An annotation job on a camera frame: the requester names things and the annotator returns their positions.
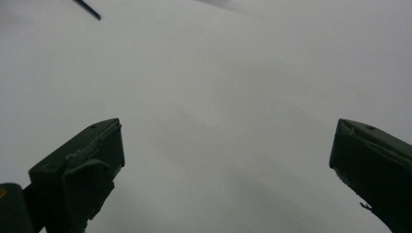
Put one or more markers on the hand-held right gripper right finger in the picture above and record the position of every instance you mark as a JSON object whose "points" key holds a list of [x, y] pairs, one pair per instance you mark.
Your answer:
{"points": [[375, 158]]}

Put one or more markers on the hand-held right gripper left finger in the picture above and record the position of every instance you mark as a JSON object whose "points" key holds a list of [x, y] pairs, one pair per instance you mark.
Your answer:
{"points": [[81, 168]]}

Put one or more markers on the thin dark rod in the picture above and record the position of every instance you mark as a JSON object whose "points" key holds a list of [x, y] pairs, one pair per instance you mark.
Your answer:
{"points": [[88, 9]]}

